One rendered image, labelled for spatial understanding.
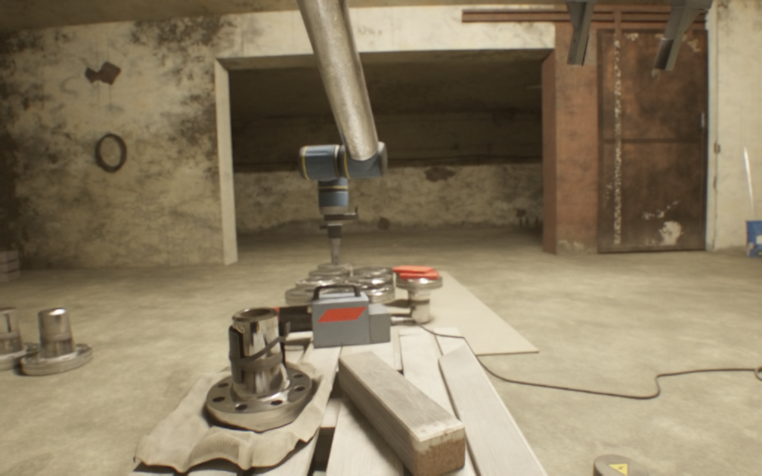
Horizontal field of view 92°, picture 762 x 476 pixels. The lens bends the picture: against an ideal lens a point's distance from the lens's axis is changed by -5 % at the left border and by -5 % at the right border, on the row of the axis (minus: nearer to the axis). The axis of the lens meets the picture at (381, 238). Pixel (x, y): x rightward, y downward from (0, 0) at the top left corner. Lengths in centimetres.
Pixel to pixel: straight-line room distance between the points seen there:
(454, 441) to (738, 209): 562
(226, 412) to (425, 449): 46
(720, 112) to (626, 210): 157
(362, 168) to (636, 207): 459
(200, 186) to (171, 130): 75
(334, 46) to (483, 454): 89
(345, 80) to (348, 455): 83
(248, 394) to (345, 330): 53
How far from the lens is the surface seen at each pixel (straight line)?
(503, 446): 90
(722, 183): 603
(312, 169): 126
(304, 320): 146
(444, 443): 81
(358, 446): 92
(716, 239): 601
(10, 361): 231
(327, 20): 92
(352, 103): 104
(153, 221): 540
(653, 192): 562
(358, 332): 146
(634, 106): 559
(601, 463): 108
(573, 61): 65
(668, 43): 72
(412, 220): 1000
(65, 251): 610
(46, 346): 218
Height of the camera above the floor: 64
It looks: 5 degrees down
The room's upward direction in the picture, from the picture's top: 2 degrees counter-clockwise
